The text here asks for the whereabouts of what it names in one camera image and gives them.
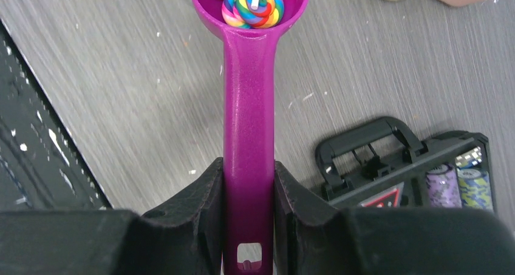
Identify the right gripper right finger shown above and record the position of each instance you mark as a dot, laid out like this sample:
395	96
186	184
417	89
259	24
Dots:
312	237

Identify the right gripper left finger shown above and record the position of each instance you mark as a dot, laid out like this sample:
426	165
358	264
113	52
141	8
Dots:
183	235

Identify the magenta plastic scoop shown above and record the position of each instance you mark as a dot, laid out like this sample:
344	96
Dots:
248	139

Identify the black poker chip case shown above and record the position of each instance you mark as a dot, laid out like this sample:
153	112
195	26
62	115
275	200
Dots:
383	164

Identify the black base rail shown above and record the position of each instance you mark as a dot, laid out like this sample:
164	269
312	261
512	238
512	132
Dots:
41	168

